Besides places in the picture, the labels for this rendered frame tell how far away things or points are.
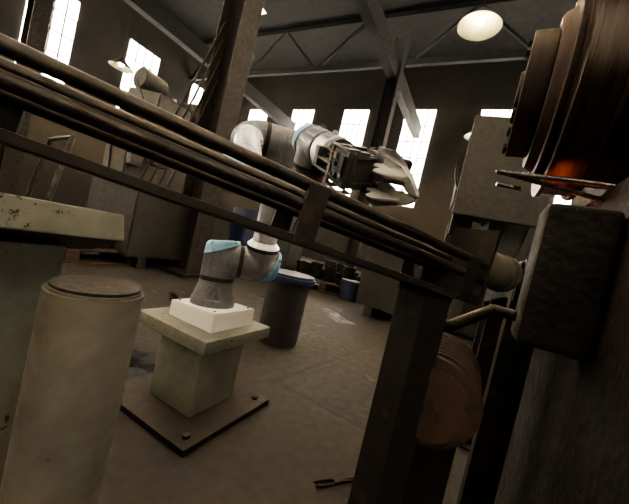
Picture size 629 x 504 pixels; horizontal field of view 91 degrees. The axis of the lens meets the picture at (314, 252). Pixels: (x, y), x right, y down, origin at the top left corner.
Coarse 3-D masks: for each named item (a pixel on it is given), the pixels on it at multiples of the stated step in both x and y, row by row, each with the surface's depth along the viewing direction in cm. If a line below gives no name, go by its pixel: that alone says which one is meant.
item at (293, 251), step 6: (258, 204) 435; (258, 210) 434; (294, 222) 447; (282, 246) 433; (288, 246) 447; (294, 246) 461; (282, 252) 436; (288, 252) 450; (294, 252) 464; (282, 258) 439; (288, 258) 453; (294, 258) 468; (282, 264) 443; (288, 264) 457; (294, 264) 472; (294, 270) 476
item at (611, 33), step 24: (600, 0) 53; (624, 0) 52; (600, 24) 52; (624, 24) 52; (600, 48) 53; (624, 48) 52; (600, 72) 53; (624, 72) 52; (576, 96) 55; (600, 96) 54; (576, 120) 57; (600, 120) 56; (576, 144) 60; (552, 168) 64; (576, 168) 63; (552, 192) 73
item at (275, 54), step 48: (192, 0) 1028; (288, 0) 931; (336, 0) 890; (384, 0) 851; (432, 0) 816; (480, 0) 779; (528, 0) 736; (576, 0) 727; (288, 48) 1169; (336, 48) 963; (432, 48) 993; (480, 48) 946
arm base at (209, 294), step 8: (200, 280) 105; (208, 280) 103; (216, 280) 103; (224, 280) 105; (232, 280) 108; (200, 288) 103; (208, 288) 103; (216, 288) 103; (224, 288) 105; (232, 288) 109; (192, 296) 104; (200, 296) 102; (208, 296) 102; (216, 296) 103; (224, 296) 104; (232, 296) 108; (200, 304) 101; (208, 304) 101; (216, 304) 102; (224, 304) 104; (232, 304) 107
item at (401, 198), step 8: (384, 184) 48; (376, 192) 48; (384, 192) 48; (392, 192) 47; (400, 192) 46; (384, 200) 45; (392, 200) 45; (400, 200) 45; (408, 200) 44; (416, 200) 43
